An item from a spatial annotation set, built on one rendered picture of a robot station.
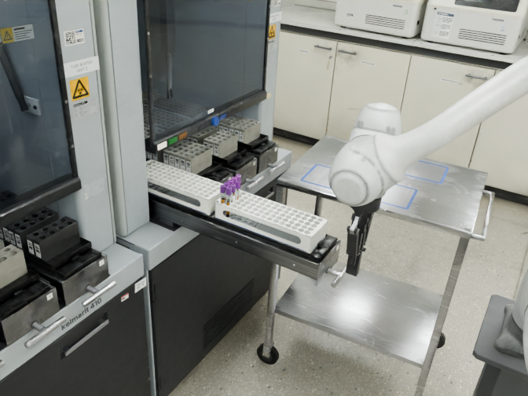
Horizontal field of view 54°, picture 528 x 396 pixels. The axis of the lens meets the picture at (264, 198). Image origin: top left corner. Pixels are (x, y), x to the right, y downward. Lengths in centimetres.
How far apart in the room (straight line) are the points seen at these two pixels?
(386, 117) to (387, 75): 249
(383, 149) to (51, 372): 92
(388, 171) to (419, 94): 260
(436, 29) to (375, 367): 211
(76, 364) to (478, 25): 283
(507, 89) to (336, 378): 140
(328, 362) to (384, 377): 22
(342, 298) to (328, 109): 203
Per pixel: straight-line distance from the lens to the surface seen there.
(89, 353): 145
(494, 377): 143
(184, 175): 155
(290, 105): 395
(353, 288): 210
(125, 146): 139
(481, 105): 102
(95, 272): 133
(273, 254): 135
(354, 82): 369
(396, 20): 352
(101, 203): 139
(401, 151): 98
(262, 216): 136
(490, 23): 341
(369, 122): 111
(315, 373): 213
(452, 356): 236
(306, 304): 199
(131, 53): 135
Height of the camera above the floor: 157
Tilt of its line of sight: 29 degrees down
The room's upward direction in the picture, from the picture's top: 4 degrees clockwise
